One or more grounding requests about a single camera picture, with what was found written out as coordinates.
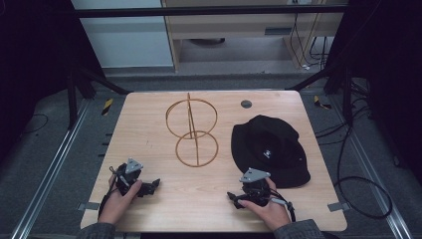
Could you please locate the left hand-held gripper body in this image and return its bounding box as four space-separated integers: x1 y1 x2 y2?
113 157 147 197

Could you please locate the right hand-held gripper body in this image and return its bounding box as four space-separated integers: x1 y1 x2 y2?
238 167 277 207

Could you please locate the black bucket hat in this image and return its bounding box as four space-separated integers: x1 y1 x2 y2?
230 114 312 189

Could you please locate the wooden ring hat stand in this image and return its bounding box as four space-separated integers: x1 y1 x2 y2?
164 92 220 168

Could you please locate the person's right hand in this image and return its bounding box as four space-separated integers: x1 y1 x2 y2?
237 177 293 232

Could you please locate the person's left hand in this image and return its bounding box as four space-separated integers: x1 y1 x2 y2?
98 174 143 226

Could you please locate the yellow black tape strip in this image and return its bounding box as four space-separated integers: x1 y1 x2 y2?
313 95 332 111
101 98 114 118

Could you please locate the black metal stand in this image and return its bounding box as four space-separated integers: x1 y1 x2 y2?
65 63 133 131
286 64 355 125

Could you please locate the white cabinet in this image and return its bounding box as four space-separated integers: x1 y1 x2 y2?
70 0 175 70

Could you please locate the black curtain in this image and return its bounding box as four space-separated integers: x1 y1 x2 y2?
326 0 422 187
0 0 106 163

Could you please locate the light wooden desk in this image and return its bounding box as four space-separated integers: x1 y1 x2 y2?
160 0 349 72

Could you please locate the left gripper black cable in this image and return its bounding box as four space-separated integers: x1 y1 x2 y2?
98 165 124 218

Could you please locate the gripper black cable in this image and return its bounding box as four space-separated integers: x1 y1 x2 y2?
269 188 297 223
98 165 124 218

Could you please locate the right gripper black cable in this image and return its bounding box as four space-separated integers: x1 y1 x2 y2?
269 188 297 223

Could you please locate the grey table bracket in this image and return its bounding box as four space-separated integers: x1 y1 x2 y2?
77 201 102 212
326 201 351 213

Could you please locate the aluminium floor rail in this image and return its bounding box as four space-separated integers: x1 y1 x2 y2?
11 99 92 239
330 95 414 239

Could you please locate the long black floor cable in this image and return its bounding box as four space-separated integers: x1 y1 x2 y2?
314 96 394 221

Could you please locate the thin black floor cable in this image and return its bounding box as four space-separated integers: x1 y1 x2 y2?
21 113 50 134

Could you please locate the bundle of hanging cables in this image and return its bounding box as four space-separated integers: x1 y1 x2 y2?
289 0 330 72

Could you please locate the black horizontal frame bar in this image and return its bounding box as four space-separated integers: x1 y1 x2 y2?
74 4 348 19

